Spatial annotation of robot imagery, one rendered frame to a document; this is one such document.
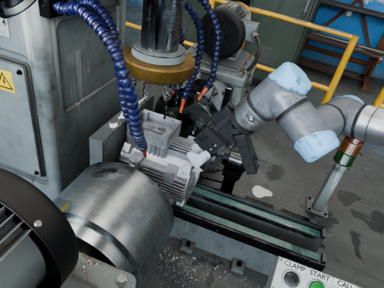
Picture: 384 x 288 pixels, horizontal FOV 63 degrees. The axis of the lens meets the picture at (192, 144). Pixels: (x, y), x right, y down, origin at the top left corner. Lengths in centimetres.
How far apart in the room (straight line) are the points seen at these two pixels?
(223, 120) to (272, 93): 13
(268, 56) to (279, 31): 31
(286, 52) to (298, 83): 334
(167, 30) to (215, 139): 26
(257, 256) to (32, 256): 70
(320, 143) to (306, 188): 76
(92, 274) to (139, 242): 12
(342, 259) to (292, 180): 37
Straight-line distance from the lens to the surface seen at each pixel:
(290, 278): 70
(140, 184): 66
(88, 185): 66
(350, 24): 578
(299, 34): 391
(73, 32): 82
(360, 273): 119
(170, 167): 84
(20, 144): 92
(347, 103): 74
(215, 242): 98
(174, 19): 73
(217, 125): 72
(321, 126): 64
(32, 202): 37
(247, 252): 98
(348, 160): 115
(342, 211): 136
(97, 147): 81
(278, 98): 64
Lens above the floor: 161
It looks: 35 degrees down
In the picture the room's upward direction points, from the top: 11 degrees clockwise
